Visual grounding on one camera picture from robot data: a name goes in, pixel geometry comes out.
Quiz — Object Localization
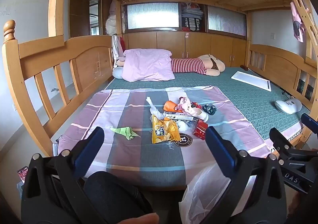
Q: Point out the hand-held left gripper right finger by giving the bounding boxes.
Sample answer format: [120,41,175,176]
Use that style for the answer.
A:
[199,126,289,224]

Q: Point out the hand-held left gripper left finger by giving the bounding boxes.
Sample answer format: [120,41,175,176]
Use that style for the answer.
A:
[21,127,110,224]

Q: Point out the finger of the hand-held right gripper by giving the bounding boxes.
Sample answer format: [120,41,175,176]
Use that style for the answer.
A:
[301,113,318,135]
[269,128,306,165]

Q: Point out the red snack packet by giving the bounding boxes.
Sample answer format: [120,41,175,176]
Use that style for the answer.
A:
[193,119,208,138]

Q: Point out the white paper cup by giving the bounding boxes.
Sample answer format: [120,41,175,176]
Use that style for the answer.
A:
[190,108,209,122]

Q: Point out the clear plastic wrap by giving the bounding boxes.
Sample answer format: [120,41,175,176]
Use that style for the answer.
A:
[175,119,197,132]

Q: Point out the green paper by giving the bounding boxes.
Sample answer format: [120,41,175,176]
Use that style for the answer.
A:
[110,127,141,140]

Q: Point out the white waste bin with liner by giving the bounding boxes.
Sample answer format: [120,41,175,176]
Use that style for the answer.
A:
[179,162,256,224]

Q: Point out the blue white ointment box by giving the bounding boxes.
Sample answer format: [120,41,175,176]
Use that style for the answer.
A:
[163,111,197,122]

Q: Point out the pink patterned wrapper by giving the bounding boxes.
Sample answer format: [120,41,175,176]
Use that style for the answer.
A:
[177,97,199,115]

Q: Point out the yellow chip bag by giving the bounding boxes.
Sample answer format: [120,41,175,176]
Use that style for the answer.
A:
[151,115,180,144]

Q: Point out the orange pouch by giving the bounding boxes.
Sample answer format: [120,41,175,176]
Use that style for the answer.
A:
[163,100,180,112]

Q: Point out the thin white plastic bag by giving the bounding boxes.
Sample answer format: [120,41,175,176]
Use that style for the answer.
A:
[146,97,164,120]

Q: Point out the person's left hand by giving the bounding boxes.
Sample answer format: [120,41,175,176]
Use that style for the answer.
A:
[117,213,159,224]

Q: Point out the white handheld massager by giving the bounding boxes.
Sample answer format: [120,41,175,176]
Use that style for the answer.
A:
[274,98,303,115]

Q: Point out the plaid pink grey bed sheet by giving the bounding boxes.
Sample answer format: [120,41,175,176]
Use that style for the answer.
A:
[58,85,271,182]

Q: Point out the green patterned mattress mat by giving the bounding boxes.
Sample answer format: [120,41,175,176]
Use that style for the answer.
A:
[104,66,310,140]

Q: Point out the person's dark trouser leg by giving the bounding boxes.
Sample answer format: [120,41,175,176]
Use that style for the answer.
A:
[83,171,153,224]

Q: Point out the white rectangular tray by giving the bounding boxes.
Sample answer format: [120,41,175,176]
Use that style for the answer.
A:
[231,71,272,93]

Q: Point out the smartphone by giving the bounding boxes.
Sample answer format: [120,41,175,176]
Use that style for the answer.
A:
[17,166,28,183]

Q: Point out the pale blue plush toy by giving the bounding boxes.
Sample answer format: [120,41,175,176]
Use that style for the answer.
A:
[112,56,127,80]

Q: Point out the striped shirt plush toy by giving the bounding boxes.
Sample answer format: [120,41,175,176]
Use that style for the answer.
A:
[171,54,226,76]

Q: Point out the pink hanging cloth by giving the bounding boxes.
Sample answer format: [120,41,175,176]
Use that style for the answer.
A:
[290,1,306,43]

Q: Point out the pink pillow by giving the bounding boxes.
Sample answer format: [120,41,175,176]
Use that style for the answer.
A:
[123,49,175,82]

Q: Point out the white hanging cloth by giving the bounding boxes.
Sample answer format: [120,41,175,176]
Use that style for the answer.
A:
[112,35,121,69]

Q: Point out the striped tote bag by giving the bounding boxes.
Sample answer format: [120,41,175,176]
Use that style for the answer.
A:
[185,18,200,32]

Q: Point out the ribbed glass cabinet door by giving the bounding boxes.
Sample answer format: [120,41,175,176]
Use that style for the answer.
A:
[207,5,246,37]
[127,3,180,28]

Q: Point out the white wrapped bedding bundle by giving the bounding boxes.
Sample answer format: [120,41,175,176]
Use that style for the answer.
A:
[106,0,122,35]

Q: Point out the wooden shelf unit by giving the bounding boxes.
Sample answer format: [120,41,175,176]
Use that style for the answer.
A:
[65,0,112,38]

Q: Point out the folded plastic bags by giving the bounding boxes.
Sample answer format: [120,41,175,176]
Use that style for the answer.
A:
[181,3,204,18]

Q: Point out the wooden bunk bed frame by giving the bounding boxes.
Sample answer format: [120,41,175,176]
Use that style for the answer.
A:
[2,0,318,157]

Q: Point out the wooden wall cabinet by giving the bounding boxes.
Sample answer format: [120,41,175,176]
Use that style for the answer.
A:
[121,2,249,68]

